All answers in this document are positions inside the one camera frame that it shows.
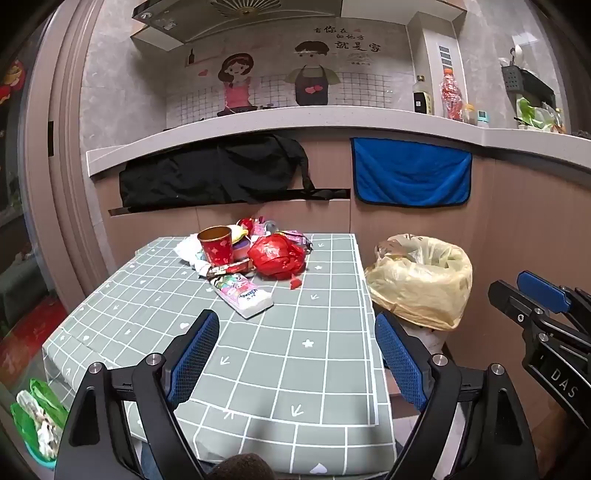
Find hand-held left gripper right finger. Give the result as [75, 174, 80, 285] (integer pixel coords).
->
[374, 312, 541, 480]

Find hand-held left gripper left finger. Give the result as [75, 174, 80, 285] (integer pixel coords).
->
[54, 309, 221, 480]

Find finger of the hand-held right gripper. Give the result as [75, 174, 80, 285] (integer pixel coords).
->
[516, 270, 576, 313]
[488, 279, 555, 330]

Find pink white wrapper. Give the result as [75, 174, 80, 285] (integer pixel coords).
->
[210, 272, 275, 319]

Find red brown snack wrapper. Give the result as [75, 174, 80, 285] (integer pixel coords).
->
[205, 258, 253, 278]

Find red paper cup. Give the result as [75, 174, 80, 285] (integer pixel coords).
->
[197, 226, 233, 267]

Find white plastic wrapper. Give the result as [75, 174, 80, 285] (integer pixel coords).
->
[174, 233, 208, 273]

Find red plastic bag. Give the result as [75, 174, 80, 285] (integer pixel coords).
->
[248, 233, 308, 280]

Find colourful foil wrapper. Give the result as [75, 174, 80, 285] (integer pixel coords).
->
[278, 229, 315, 253]

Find person's left hand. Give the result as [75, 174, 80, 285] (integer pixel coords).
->
[210, 452, 276, 480]

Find green checked tablecloth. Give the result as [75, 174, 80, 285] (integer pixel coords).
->
[41, 233, 398, 476]

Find blue towel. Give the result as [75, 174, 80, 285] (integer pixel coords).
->
[350, 137, 473, 208]

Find red floor mat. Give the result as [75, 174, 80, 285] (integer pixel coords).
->
[0, 300, 68, 393]

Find green plastic bag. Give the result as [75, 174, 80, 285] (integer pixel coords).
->
[10, 378, 70, 470]

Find bagged green vegetables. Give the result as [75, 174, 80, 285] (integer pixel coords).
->
[514, 96, 567, 133]

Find black fabric bag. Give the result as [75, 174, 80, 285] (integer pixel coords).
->
[119, 134, 350, 213]

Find black dish rack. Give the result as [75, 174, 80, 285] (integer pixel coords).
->
[519, 69, 557, 110]

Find black utensil holder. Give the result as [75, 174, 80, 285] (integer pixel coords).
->
[501, 65, 523, 92]

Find plastic bottle with orange cap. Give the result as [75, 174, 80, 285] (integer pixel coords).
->
[438, 66, 464, 122]

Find dark sauce bottle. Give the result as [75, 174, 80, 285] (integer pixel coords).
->
[412, 76, 435, 116]

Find grey stone counter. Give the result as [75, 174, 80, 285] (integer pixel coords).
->
[85, 105, 591, 179]

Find red door decoration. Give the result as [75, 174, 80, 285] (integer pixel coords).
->
[0, 59, 27, 108]

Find steel range hood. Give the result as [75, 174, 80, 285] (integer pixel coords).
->
[130, 0, 467, 52]

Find white wall appliance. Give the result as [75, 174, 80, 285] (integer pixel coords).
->
[407, 11, 465, 114]

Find cartoon wall sticker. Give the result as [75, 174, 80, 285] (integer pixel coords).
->
[185, 23, 384, 117]

